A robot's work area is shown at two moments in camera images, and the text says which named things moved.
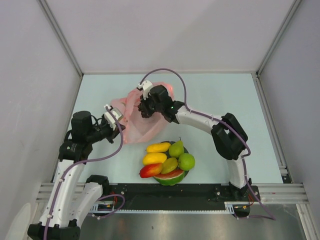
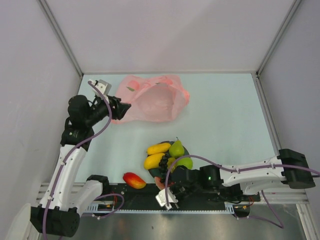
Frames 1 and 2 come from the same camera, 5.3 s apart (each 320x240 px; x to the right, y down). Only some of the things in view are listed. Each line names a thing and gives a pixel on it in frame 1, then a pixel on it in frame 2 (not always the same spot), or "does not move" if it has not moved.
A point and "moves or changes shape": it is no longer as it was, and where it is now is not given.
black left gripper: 113,133 → 120,109
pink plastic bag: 138,128 moves or changes shape
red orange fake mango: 149,170 → 134,180
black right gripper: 150,96 → 172,189
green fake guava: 176,149 does not move
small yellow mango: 159,147 does not move
